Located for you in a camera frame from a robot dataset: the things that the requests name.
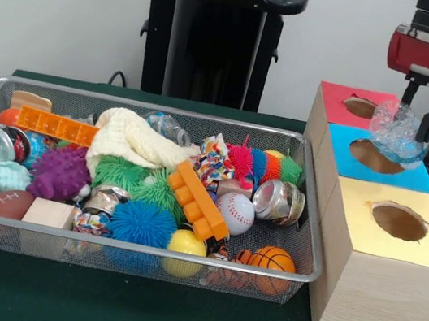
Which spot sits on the orange toy brick round studs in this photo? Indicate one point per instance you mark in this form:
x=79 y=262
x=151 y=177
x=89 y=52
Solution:
x=200 y=199

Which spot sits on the wooden box three holes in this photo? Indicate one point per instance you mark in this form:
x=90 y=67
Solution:
x=375 y=286

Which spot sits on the clear shallow mesh bin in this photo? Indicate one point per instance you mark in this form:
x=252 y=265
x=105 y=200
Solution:
x=43 y=247

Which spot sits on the crushed silver can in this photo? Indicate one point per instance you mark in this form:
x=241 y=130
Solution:
x=278 y=200

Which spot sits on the small orange basketball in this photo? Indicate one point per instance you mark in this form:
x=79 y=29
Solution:
x=272 y=258

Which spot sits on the white baseball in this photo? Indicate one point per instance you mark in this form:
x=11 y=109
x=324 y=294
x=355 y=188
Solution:
x=235 y=213

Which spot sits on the yellow ball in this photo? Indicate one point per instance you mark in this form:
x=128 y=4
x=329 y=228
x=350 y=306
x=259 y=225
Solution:
x=187 y=246

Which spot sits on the green spiky ball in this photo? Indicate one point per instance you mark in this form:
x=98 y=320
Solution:
x=161 y=193

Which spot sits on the cream knitted cloth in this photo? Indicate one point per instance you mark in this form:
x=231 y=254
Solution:
x=131 y=140

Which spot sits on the blue spiky ball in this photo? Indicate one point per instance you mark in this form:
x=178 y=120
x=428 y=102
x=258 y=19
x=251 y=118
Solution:
x=142 y=224

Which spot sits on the dark green table cloth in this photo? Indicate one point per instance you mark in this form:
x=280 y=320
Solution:
x=171 y=318

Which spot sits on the long flat orange toy brick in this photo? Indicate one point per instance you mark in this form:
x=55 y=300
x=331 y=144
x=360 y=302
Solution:
x=55 y=126

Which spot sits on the purple spiky ball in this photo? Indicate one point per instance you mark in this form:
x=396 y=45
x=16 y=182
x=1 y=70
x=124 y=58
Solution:
x=58 y=174

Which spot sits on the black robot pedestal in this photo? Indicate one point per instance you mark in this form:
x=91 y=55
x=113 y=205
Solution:
x=198 y=59

